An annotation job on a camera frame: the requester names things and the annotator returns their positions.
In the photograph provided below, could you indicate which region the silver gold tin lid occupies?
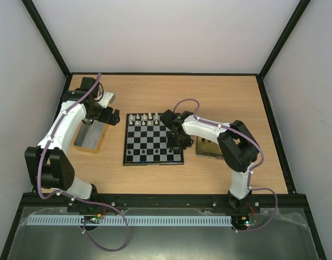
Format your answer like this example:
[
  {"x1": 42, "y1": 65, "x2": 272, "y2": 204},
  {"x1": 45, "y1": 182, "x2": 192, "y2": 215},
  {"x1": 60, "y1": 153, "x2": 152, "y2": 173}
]
[{"x1": 73, "y1": 121, "x2": 107, "y2": 154}]

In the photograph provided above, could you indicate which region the gold tin with black pieces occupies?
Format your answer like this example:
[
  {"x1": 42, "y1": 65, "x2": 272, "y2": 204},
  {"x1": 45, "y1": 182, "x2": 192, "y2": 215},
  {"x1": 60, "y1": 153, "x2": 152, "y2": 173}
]
[{"x1": 195, "y1": 137, "x2": 224, "y2": 160}]

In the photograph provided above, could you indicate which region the black silver chess board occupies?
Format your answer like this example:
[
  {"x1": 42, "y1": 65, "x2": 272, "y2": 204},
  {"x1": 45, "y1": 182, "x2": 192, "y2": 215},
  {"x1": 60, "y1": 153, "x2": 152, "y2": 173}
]
[{"x1": 123, "y1": 112, "x2": 184, "y2": 166}]

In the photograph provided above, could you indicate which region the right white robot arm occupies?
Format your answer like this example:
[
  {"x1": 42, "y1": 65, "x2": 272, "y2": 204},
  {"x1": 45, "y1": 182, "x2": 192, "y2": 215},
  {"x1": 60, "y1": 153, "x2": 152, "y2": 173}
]
[{"x1": 160, "y1": 110, "x2": 263, "y2": 212}]

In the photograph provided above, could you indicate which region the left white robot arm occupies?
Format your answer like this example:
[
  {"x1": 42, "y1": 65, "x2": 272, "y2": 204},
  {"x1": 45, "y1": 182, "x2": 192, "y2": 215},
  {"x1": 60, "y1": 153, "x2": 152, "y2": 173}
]
[{"x1": 24, "y1": 74, "x2": 120, "y2": 200}]

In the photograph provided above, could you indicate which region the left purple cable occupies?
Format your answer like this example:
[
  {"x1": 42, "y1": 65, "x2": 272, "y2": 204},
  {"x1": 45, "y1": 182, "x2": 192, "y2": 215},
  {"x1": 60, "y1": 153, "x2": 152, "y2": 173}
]
[{"x1": 37, "y1": 72, "x2": 130, "y2": 250}]

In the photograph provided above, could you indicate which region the purple cable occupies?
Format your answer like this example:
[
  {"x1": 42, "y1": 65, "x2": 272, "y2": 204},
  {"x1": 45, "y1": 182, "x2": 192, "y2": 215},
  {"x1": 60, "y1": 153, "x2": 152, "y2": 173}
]
[
  {"x1": 37, "y1": 72, "x2": 130, "y2": 250},
  {"x1": 173, "y1": 98, "x2": 279, "y2": 234}
]

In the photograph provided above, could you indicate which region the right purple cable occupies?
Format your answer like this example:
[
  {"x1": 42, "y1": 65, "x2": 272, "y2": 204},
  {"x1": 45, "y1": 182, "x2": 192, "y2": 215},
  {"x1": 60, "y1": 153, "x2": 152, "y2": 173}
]
[{"x1": 173, "y1": 98, "x2": 279, "y2": 234}]

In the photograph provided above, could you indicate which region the black aluminium frame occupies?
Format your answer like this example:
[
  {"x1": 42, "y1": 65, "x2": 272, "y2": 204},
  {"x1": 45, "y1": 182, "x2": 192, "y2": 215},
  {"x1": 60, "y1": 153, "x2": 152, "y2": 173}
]
[{"x1": 0, "y1": 0, "x2": 327, "y2": 260}]

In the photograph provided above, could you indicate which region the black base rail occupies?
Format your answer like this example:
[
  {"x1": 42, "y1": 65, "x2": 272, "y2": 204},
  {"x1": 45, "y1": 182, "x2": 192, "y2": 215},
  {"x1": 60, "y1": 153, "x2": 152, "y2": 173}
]
[{"x1": 20, "y1": 192, "x2": 308, "y2": 212}]

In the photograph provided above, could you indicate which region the white slotted cable duct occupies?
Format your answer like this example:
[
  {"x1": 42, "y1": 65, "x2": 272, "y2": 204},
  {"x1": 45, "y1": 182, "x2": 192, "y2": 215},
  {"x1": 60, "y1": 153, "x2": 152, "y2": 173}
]
[{"x1": 27, "y1": 215, "x2": 232, "y2": 227}]

